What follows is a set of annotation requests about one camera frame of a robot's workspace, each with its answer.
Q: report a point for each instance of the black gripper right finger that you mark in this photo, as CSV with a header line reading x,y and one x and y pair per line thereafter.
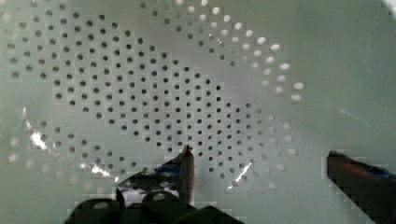
x,y
370,187

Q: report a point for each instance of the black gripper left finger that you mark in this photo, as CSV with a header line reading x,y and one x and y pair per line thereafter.
x,y
175,176

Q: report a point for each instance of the green plastic strainer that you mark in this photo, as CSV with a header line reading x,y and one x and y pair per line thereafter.
x,y
261,91

